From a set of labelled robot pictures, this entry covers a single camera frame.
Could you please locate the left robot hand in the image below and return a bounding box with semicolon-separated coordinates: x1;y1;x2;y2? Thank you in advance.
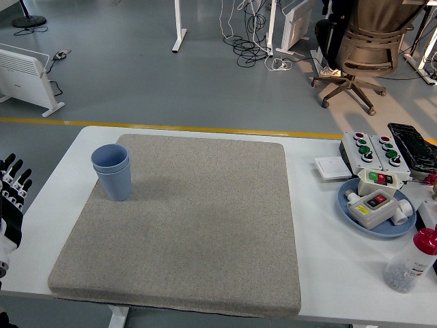
0;152;34;267

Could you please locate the white wall switch plate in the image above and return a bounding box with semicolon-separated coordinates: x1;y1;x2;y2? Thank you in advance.
313;156;352;181

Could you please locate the white green-red switch box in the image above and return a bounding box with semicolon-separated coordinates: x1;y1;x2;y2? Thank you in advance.
356;167;405;197

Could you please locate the seated person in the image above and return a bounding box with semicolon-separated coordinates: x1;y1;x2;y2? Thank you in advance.
313;0;359;78

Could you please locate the black cable bundle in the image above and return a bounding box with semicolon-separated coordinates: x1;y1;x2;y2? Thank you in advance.
223;0;274;68

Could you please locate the beige office chair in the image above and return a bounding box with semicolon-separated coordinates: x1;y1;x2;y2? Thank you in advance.
310;0;427;116

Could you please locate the white panel heater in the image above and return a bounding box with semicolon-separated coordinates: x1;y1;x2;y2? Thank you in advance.
275;0;315;55
0;43;66;118

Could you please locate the blue plate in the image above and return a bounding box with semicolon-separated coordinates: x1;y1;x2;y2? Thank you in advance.
337;177;418;238

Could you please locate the red-capped bottle of screws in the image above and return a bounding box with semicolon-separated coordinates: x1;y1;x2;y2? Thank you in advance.
382;227;437;294

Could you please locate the white table leg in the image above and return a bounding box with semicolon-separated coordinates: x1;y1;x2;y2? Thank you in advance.
108;305;130;328

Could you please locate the black stand base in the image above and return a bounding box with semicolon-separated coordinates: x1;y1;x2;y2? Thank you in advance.
12;0;48;28

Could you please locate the white pipe fitting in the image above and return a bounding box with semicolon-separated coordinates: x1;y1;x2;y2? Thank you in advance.
390;199;414;226

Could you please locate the white desk leg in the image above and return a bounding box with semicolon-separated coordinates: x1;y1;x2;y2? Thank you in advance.
404;6;437;85
265;0;277;57
171;0;188;53

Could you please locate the blue ribbed cup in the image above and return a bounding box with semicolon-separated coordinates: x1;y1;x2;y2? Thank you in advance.
92;160;133;202
90;143;130;171

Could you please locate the grey switch box yellow label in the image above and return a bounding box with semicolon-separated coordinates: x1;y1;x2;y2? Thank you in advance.
343;189;399;230

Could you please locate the black plastic tray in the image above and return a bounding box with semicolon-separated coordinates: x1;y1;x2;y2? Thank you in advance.
387;122;437;175

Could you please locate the grey-brown mat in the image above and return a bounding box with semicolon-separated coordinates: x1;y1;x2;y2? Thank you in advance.
47;133;302;318

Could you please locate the white cable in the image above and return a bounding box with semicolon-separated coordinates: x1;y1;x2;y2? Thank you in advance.
218;0;246;39

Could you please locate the grey four-button control box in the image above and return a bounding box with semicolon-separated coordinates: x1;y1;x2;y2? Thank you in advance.
342;131;383;177
369;134;411;182

